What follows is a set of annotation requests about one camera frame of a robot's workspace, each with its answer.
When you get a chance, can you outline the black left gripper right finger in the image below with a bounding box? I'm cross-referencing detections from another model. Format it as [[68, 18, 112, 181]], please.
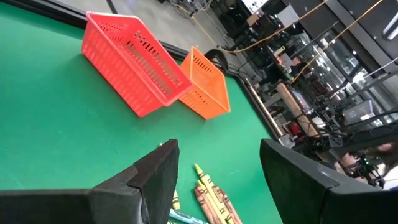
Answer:
[[259, 138, 398, 224]]

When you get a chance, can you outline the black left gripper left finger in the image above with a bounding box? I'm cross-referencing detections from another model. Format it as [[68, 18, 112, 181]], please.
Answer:
[[0, 139, 180, 224]]

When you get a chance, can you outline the yellow crayon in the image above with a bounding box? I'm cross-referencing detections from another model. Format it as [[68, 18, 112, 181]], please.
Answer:
[[194, 162, 236, 224], [197, 179, 234, 224], [170, 189, 182, 211]]

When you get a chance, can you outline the teal blue crayon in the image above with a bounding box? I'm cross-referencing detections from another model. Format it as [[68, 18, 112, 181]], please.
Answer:
[[169, 208, 210, 224]]

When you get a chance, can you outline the brown crayon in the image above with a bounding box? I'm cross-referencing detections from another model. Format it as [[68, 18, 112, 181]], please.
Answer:
[[194, 185, 218, 224], [219, 185, 243, 224]]

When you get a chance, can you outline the red plastic basket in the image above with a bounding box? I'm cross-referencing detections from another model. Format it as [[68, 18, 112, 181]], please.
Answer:
[[81, 11, 193, 118]]

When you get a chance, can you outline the person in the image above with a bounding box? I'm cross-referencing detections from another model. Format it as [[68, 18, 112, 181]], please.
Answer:
[[366, 141, 398, 190], [290, 54, 307, 77]]

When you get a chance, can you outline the wooden table side board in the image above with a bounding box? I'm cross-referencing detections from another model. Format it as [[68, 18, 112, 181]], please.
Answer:
[[275, 81, 321, 138]]

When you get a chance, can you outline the clear plastic bin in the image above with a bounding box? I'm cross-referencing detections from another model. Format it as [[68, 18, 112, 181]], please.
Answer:
[[341, 99, 376, 125]]

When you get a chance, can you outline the orange plastic basket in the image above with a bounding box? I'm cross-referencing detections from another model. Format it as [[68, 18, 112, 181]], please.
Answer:
[[178, 45, 232, 121]]

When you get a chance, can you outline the yellow cable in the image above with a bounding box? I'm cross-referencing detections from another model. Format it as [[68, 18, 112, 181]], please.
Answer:
[[186, 0, 330, 54], [291, 0, 386, 83]]

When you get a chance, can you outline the black arched clamp handle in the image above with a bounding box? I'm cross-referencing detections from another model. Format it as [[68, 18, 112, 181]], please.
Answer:
[[203, 49, 231, 75]]

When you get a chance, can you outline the black table frame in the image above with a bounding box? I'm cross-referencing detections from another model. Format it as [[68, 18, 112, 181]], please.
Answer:
[[0, 0, 290, 144]]

